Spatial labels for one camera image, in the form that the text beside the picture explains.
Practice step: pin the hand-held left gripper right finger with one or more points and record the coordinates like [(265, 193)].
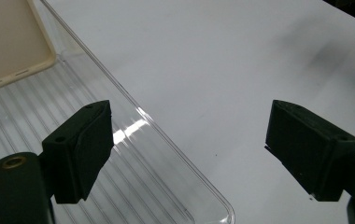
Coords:
[(309, 155)]

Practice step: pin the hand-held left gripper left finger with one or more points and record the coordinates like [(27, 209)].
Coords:
[(82, 155)]

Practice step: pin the clear plastic storage bin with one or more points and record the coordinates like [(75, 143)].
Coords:
[(141, 174)]

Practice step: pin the beige phone case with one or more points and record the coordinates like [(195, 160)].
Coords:
[(10, 40)]

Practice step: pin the white table sheet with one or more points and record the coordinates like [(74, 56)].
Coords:
[(213, 77)]

